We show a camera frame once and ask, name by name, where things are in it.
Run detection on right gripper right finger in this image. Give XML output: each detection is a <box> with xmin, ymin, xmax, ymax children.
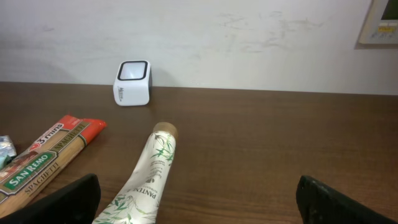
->
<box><xmin>295</xmin><ymin>175</ymin><xmax>397</xmax><ymax>224</ymax></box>

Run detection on orange spaghetti packet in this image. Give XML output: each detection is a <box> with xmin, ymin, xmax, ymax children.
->
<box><xmin>1</xmin><ymin>115</ymin><xmax>106</xmax><ymax>217</ymax></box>

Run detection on teal wet wipes pack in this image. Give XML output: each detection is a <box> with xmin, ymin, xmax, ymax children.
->
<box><xmin>0</xmin><ymin>135</ymin><xmax>17</xmax><ymax>169</ymax></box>

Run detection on white barcode scanner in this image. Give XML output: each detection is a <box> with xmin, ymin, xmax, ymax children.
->
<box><xmin>113</xmin><ymin>60</ymin><xmax>152</xmax><ymax>106</ymax></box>

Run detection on white bamboo print tube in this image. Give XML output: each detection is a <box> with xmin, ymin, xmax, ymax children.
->
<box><xmin>93</xmin><ymin>122</ymin><xmax>178</xmax><ymax>224</ymax></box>

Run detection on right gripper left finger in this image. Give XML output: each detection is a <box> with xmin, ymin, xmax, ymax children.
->
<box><xmin>1</xmin><ymin>174</ymin><xmax>101</xmax><ymax>224</ymax></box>

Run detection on beige wall control panel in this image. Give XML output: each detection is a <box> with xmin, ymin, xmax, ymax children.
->
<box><xmin>358</xmin><ymin>0</ymin><xmax>397</xmax><ymax>44</ymax></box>

